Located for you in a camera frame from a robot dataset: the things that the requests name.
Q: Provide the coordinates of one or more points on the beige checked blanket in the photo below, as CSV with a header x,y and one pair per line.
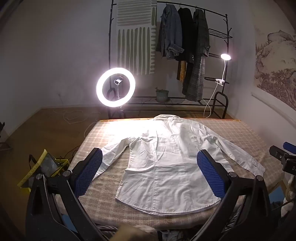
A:
x,y
108,185

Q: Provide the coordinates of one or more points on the black coat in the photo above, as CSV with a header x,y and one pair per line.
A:
x,y
186,30

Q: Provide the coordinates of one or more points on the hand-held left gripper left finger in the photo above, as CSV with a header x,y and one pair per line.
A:
x,y
90,172

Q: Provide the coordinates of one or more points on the yellow-trimmed bag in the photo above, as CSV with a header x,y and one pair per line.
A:
x,y
48,164

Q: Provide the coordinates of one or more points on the black metal clothes rack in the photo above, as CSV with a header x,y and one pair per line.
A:
x,y
148,101

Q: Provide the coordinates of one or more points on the yellow scarf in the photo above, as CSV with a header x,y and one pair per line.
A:
x,y
181,71

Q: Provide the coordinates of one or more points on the grey plaid coat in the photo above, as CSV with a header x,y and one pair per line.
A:
x,y
196,76

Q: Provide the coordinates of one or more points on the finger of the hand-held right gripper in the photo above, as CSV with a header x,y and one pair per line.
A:
x,y
276,151
289,146

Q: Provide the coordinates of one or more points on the potted plant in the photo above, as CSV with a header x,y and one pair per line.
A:
x,y
162,96

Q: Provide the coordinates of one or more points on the blue denim jacket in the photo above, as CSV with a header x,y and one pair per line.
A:
x,y
172,34

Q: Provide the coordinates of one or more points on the striped green and white hanging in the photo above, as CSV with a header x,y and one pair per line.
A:
x,y
136,46

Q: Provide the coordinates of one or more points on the white long-sleeved shirt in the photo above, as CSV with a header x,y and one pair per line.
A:
x,y
161,166

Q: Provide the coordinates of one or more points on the landscape wall painting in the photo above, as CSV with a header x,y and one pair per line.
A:
x,y
277,69

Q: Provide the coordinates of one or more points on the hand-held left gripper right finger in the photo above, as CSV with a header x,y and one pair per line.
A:
x,y
211,175

